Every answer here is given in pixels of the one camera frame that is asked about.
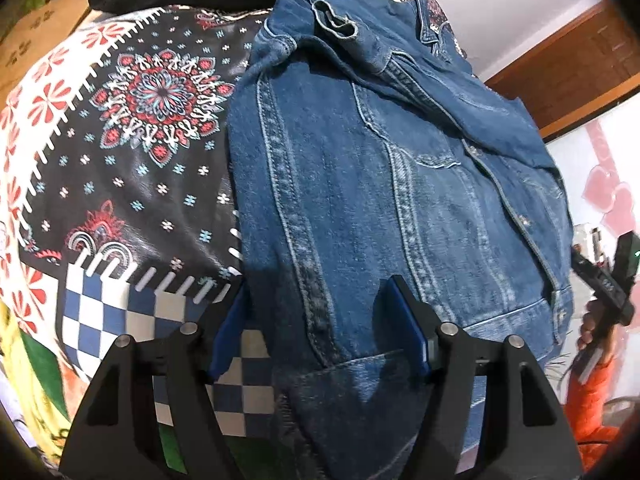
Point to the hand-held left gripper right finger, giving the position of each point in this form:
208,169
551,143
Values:
407,327

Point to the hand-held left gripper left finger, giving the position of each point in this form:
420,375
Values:
227,335

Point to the blue denim jacket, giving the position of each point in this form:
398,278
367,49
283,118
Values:
380,185

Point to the person's right hand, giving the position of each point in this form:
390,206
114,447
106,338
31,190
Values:
592,325

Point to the heart-print sliding wardrobe door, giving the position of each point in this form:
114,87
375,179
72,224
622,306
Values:
600,185

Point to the patchwork patterned bed blanket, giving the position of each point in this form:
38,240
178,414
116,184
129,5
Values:
125,160

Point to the brown wooden door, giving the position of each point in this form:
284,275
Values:
575,70

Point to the bamboo lap desk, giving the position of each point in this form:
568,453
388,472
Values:
40,40

